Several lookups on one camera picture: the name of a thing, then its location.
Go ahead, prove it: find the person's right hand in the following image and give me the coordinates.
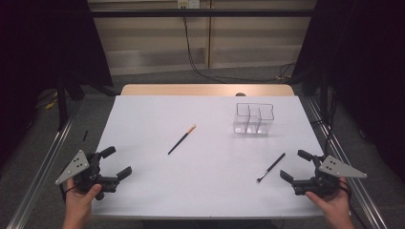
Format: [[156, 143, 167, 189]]
[[305, 177, 352, 221]]

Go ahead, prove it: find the clear plastic organizer box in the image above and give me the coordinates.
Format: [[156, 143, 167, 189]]
[[233, 102, 275, 136]]

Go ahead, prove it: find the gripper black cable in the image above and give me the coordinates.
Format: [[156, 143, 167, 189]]
[[63, 185, 78, 204], [338, 178, 369, 229]]

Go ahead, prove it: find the black horizontal bar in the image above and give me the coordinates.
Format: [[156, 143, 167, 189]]
[[90, 9, 317, 18]]

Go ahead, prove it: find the black wall cable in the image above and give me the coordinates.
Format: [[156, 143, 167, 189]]
[[181, 6, 297, 84]]

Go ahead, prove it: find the white table cover board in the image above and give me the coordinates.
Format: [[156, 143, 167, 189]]
[[90, 94, 327, 220]]

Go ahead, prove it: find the orange-tipped black makeup brush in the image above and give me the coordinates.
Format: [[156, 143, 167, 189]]
[[167, 124, 197, 156]]

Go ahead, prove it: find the black curtain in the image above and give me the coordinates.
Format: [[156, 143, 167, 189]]
[[0, 0, 115, 166], [291, 0, 405, 184]]

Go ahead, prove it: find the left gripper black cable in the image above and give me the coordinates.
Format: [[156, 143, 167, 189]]
[[63, 185, 78, 204]]

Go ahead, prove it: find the black stand post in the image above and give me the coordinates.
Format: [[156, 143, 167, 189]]
[[56, 73, 70, 132], [319, 68, 330, 121]]

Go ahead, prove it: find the thin black makeup brush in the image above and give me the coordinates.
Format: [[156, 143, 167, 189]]
[[256, 153, 287, 184]]

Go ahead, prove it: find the white wall socket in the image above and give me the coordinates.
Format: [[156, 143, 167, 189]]
[[177, 0, 202, 10]]

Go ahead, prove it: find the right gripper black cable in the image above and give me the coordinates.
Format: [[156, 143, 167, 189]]
[[338, 178, 369, 229]]

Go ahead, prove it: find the aluminium floor rail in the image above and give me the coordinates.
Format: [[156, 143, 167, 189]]
[[6, 104, 82, 229], [306, 97, 389, 229]]

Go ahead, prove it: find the black floor cable bundle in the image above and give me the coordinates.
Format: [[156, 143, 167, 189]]
[[309, 89, 338, 156]]

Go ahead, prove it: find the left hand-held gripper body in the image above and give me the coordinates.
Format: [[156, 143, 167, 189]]
[[54, 149, 120, 201]]

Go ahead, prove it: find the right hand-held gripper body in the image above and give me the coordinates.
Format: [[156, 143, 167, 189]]
[[292, 155, 368, 197]]

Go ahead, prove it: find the wooden table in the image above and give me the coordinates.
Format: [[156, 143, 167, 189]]
[[119, 83, 296, 97]]

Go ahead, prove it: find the person's left hand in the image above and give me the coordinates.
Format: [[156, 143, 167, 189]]
[[64, 177, 103, 222]]

